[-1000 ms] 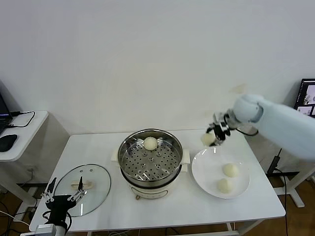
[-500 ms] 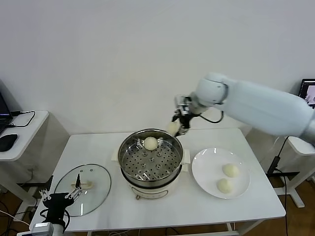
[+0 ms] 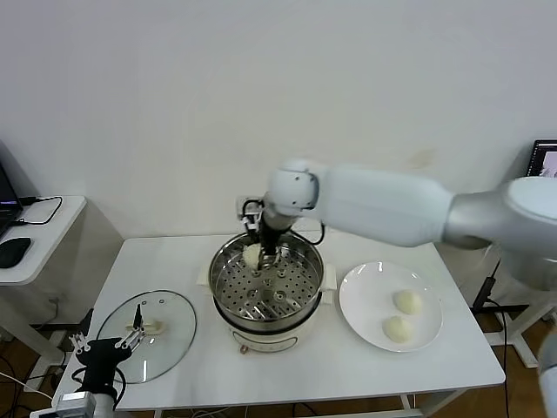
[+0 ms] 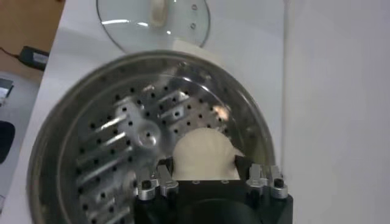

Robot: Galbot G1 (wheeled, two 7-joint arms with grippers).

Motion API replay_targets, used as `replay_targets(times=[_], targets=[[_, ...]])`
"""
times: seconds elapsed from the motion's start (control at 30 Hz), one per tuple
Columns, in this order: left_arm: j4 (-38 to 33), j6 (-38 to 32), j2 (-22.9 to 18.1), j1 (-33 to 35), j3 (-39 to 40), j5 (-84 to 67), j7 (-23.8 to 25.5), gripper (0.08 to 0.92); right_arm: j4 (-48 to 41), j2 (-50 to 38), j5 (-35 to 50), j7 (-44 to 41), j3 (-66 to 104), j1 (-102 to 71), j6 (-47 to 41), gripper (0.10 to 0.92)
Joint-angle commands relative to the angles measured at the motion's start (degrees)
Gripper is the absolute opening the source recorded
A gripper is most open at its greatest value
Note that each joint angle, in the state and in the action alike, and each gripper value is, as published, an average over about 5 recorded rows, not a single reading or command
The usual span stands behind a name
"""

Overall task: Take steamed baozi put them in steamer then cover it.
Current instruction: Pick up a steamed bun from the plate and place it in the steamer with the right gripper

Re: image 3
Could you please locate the white side desk with label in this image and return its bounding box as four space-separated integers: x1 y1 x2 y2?
434 243 557 370

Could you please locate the white steamed baozi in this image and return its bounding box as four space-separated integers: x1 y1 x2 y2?
393 289 424 315
381 315 414 344
242 243 263 267

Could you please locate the black laptop charger cable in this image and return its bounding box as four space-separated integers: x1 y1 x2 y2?
10 195 64 227

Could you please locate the grey laptop with lit screen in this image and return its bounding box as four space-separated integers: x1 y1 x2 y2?
525 138 557 179

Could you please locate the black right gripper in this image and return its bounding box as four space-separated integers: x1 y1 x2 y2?
259 226 286 273

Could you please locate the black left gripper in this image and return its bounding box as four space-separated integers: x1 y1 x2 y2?
69 303 147 394

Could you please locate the black computer mouse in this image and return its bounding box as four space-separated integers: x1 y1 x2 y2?
0 237 33 269

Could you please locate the black laptop with dark screen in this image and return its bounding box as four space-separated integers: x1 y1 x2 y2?
0 141 25 239

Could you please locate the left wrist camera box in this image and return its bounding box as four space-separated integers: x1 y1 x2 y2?
54 391 95 413

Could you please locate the black adapter cable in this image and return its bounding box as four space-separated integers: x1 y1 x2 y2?
473 260 511 410

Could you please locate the white side desk with mouse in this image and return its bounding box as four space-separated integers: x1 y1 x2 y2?
0 193 127 380

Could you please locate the perforated steel steamer basket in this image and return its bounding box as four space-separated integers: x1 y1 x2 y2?
208 226 325 321

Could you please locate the white round plate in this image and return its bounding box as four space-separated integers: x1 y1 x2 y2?
338 260 444 353

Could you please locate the white electric cooker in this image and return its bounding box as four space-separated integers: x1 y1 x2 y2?
198 263 339 354

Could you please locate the glass lid with white handle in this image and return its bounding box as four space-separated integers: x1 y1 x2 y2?
94 290 198 384

